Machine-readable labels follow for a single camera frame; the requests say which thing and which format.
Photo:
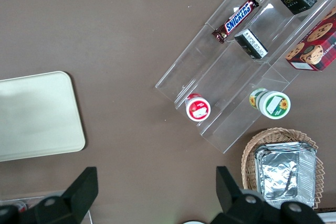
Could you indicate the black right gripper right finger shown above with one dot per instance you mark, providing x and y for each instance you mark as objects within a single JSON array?
[{"x": 236, "y": 205}]

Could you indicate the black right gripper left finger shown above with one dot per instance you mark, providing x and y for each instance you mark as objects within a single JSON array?
[{"x": 73, "y": 197}]

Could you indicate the light wicker basket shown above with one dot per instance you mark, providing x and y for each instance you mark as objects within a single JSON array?
[{"x": 248, "y": 155}]

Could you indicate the beige plastic tray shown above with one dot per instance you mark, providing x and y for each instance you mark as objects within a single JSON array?
[{"x": 39, "y": 113}]

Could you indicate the red cola bottle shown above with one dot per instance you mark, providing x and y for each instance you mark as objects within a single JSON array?
[{"x": 21, "y": 207}]

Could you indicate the aluminium foil container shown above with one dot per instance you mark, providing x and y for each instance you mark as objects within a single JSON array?
[{"x": 281, "y": 174}]

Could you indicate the white rectangular snack bin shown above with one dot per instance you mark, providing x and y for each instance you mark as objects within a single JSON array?
[{"x": 328, "y": 218}]

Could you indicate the red lid white cup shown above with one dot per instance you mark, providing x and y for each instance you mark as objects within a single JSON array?
[{"x": 198, "y": 108}]

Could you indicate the green lid white cup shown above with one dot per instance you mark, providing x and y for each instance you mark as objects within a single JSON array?
[{"x": 274, "y": 104}]

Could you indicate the clear acrylic stepped display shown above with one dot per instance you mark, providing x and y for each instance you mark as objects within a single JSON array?
[{"x": 223, "y": 77}]

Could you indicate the red tartan cookie box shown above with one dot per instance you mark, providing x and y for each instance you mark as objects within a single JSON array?
[{"x": 317, "y": 45}]

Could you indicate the Snickers chocolate bar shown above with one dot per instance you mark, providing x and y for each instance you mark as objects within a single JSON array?
[{"x": 236, "y": 19}]

